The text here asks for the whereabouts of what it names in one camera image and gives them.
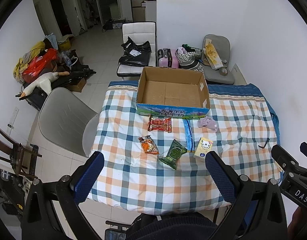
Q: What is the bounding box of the grey plastic chair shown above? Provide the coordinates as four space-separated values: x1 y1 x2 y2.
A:
38 87 99 157

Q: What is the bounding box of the pink suitcase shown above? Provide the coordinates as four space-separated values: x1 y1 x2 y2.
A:
157 48 179 69

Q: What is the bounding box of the person's right hand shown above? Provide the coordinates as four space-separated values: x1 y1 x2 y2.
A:
287 206 307 239

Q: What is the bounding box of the patterned tote bag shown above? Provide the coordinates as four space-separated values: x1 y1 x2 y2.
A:
175 44 204 73

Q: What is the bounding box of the black bag on chair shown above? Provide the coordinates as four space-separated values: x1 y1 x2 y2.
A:
118 37 152 67

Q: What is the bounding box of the long blue snack packet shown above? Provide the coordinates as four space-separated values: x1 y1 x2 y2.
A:
183 119 195 152

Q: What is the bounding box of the yellow printed paper bag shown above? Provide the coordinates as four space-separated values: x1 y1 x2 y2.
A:
203 38 223 70

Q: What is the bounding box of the small cardboard box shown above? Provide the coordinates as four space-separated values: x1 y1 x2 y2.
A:
66 78 86 93

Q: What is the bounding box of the yellow clothes pile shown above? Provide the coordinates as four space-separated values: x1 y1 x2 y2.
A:
13 41 45 82

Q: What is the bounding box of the green snack packet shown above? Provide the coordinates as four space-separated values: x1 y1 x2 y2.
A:
159 139 187 170

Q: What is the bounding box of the white goose plush toy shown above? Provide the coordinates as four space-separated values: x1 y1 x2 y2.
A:
18 72 70 100

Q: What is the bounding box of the lilac cloth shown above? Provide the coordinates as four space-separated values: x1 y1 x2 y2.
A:
197 116 218 132

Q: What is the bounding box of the brown wooden chair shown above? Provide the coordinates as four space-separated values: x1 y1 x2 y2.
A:
0 129 42 181

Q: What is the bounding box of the plaid checkered blanket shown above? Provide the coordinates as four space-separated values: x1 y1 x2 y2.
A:
88 81 281 215

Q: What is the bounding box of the cardboard milk box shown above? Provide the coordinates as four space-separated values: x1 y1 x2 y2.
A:
136 67 210 119

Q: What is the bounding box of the red plastic bag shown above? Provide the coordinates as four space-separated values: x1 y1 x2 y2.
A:
22 48 59 83

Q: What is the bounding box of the orange panda snack packet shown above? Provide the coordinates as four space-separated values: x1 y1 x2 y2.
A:
138 135 159 155

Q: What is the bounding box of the red snack packet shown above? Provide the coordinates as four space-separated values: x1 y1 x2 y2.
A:
148 115 172 133

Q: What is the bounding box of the tape roll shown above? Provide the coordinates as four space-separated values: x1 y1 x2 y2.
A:
219 67 228 76

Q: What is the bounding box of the white padded chair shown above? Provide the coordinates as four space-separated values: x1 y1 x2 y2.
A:
117 21 157 79

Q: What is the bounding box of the black strap on blanket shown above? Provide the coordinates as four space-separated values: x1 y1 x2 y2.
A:
257 137 271 150

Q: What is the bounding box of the yellow white tissue pack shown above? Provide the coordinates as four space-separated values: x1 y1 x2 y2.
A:
194 137 213 161

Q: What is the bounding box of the grey cushioned chair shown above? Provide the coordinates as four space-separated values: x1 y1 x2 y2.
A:
201 34 235 85

